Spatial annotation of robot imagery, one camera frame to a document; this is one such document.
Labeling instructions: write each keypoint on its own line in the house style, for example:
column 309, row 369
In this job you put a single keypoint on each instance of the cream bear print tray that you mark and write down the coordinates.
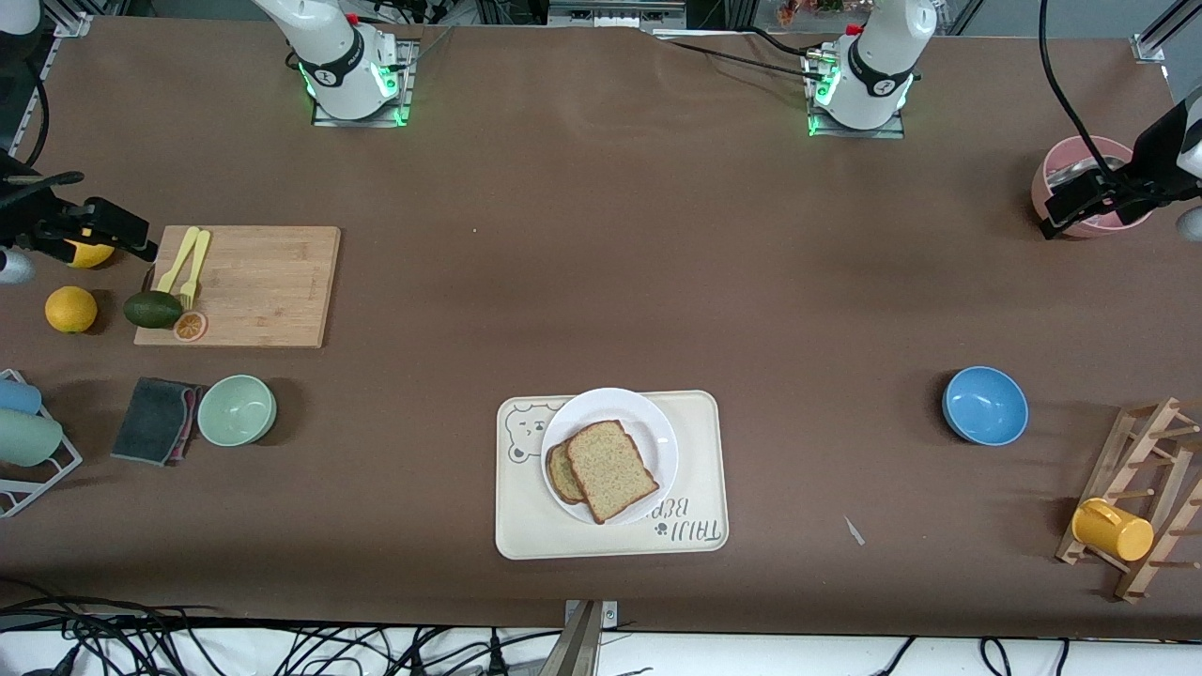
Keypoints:
column 700, row 469

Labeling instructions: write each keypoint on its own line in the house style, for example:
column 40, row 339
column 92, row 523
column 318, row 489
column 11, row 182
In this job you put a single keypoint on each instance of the light blue cup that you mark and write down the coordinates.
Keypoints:
column 19, row 396

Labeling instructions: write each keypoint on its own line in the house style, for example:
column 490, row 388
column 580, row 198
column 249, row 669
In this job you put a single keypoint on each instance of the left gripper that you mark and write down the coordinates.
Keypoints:
column 1153, row 155

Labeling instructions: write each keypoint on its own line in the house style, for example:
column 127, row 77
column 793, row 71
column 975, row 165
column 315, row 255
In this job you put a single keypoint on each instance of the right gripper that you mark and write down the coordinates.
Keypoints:
column 21, row 218

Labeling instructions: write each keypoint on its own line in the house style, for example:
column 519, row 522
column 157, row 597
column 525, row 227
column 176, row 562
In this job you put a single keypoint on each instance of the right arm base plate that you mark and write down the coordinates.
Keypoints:
column 362, row 122

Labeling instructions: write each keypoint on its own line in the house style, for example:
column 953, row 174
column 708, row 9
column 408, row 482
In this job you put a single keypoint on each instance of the yellow cup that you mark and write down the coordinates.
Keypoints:
column 1117, row 535

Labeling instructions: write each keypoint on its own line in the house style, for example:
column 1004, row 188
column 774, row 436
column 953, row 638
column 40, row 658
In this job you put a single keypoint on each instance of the yellow lemon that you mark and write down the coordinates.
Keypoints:
column 89, row 258

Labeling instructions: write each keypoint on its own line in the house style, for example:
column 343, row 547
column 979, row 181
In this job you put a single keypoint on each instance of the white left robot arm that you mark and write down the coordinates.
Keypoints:
column 869, row 84

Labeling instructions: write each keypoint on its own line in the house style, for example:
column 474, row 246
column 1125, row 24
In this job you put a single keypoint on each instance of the blue bowl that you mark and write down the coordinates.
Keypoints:
column 986, row 406

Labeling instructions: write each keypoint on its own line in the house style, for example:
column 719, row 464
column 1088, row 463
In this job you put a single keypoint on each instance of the pale green cup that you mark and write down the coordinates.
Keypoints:
column 28, row 438

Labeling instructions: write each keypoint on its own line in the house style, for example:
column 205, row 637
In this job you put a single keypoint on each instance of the small white paper scrap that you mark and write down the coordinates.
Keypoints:
column 854, row 531

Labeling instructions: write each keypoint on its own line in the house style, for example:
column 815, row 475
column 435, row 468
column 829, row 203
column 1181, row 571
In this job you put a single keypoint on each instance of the white round plate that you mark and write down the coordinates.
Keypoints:
column 601, row 408

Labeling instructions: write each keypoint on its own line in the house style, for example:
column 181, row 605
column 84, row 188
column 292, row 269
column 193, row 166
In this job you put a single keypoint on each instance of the wooden cup rack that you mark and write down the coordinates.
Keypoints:
column 1108, row 488

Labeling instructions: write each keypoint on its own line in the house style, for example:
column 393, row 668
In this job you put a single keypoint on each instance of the grey metal bracket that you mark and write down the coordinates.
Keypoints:
column 615, row 14

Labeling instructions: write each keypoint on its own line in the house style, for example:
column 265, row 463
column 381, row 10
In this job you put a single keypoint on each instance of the plain bread slice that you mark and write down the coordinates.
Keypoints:
column 610, row 469

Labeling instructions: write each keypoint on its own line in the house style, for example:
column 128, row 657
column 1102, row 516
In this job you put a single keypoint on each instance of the pink bowl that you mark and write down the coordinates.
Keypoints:
column 1117, row 228

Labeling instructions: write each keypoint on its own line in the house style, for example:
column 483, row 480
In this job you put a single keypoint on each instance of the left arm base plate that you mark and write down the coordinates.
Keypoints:
column 859, row 133

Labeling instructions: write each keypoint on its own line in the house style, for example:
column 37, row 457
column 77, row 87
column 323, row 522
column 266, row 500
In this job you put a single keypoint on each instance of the grey folded cloth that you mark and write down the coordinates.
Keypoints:
column 155, row 422

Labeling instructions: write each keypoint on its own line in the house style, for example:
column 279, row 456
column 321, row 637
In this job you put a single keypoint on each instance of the orange fruit slice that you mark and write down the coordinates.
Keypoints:
column 191, row 327

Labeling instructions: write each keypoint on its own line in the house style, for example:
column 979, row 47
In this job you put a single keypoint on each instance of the orange red decoration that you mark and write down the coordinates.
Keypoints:
column 808, row 9

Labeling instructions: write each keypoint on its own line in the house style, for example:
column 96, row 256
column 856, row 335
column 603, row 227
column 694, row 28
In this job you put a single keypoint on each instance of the yellow plastic fork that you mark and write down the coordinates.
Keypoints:
column 188, row 296

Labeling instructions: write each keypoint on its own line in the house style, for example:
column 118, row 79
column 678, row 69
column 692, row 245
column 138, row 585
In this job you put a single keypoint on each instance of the yellow plastic knife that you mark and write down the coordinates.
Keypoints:
column 171, row 275

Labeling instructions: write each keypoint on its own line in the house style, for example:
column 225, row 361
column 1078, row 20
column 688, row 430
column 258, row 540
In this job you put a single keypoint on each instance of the orange citrus fruit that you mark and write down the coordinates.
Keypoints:
column 71, row 310

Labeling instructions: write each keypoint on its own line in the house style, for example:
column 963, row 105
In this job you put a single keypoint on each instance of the wooden cutting board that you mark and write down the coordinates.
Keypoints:
column 263, row 300

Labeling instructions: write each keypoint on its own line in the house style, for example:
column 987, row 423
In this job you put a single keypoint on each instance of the pale green bowl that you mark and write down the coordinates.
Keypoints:
column 237, row 410

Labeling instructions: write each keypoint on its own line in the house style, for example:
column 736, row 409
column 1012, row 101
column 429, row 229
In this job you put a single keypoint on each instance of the green avocado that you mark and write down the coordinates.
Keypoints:
column 153, row 310

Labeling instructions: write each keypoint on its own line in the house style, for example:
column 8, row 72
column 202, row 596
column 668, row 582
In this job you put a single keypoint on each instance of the aluminium frame post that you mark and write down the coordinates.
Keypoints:
column 1148, row 49

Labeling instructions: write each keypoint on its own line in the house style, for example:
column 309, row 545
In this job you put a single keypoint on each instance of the metal ladle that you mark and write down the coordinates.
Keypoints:
column 1080, row 172

